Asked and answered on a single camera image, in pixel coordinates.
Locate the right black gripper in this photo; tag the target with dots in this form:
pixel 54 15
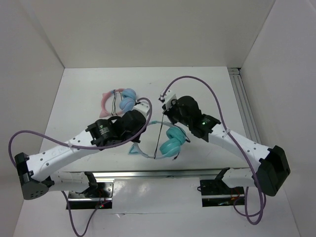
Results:
pixel 174 103

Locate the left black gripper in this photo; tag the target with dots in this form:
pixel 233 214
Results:
pixel 139 130

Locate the teal cat ear headphones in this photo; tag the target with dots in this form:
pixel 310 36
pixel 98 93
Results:
pixel 170 148

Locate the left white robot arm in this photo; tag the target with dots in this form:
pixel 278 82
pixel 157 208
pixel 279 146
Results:
pixel 42 173

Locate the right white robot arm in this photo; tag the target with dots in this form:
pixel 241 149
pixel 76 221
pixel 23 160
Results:
pixel 268 167

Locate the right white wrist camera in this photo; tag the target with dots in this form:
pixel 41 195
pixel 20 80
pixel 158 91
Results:
pixel 166 99

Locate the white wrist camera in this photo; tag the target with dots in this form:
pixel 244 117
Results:
pixel 166 99
pixel 144 109

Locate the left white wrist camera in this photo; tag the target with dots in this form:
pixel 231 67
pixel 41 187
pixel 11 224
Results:
pixel 144 109

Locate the aluminium rail at front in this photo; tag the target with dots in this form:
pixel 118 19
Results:
pixel 200 173

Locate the aluminium rail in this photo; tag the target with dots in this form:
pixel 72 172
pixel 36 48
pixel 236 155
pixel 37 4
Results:
pixel 243 105
pixel 200 173

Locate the aluminium rail at right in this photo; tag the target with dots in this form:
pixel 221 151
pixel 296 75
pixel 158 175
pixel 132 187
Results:
pixel 243 105

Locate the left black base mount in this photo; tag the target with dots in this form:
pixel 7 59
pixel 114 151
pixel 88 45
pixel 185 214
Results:
pixel 101 197

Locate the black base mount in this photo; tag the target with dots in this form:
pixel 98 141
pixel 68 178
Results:
pixel 216 193
pixel 101 197

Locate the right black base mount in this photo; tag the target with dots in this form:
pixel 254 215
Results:
pixel 216 193

